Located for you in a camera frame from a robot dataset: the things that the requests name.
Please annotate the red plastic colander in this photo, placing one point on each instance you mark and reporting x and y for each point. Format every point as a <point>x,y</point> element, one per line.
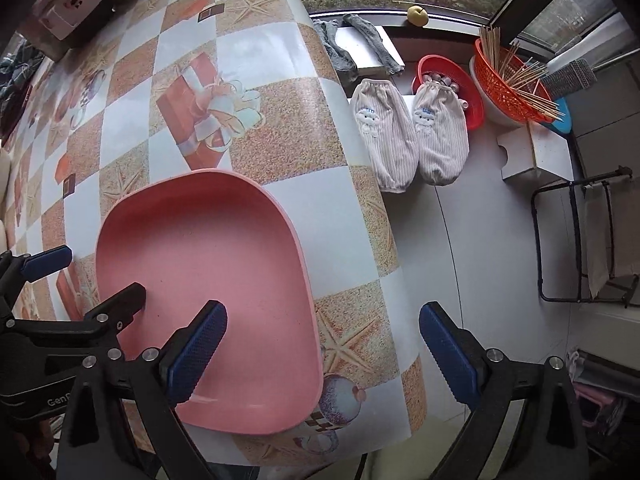
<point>470,105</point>

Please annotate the blue plastic dish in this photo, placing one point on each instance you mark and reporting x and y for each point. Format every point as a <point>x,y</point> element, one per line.
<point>562,116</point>

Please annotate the dark window frame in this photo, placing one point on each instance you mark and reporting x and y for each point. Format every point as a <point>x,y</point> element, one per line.
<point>525,0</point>

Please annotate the pink plate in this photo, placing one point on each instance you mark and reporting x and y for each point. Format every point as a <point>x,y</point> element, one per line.
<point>210,250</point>

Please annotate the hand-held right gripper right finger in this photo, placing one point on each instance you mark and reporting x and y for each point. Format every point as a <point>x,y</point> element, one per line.
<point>450,355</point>

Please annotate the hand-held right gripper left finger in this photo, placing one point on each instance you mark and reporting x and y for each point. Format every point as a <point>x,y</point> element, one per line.
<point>197,355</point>

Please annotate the pile of small pale objects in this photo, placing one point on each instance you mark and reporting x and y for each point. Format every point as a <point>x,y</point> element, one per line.
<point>442,80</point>

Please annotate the striped sleeve cover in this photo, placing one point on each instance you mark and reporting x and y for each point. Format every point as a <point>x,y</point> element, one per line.
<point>385,140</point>
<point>442,135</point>

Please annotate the grey sock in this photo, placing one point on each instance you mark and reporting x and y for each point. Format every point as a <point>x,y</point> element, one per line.
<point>375,40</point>
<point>335,50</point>

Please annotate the orange plastic basket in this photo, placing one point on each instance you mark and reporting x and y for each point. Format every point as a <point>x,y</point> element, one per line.
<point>500,82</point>

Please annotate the plaid cloth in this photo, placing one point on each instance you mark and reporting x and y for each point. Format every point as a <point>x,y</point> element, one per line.
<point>15,72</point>

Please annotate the pink plastic item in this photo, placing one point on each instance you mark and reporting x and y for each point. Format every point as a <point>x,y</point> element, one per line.
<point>595,400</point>

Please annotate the orange basket with skewers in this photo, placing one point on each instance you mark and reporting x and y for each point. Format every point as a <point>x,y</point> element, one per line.
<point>525,80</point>

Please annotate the checkered printed tablecloth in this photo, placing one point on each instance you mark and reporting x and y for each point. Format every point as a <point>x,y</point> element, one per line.
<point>280,135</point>

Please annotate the grey mesh pad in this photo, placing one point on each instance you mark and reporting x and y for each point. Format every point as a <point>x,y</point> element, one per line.
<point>570,77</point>

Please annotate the black folding rack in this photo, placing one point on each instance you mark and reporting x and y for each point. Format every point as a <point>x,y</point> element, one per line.
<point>537,240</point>

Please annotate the white slab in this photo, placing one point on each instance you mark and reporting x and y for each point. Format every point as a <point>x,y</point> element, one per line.
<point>357,42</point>

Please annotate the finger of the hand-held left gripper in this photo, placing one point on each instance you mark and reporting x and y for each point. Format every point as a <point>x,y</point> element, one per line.
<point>47,263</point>
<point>112,307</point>

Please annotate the white basin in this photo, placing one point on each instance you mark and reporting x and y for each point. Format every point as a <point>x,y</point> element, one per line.
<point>487,107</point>

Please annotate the white block stool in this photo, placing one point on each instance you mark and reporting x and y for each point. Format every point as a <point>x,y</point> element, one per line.
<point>550,152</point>

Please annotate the yellow apple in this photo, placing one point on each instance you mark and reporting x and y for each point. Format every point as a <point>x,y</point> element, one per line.
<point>417,15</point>

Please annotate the pink cardboard box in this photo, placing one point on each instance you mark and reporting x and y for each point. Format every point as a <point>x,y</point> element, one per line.
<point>75,2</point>

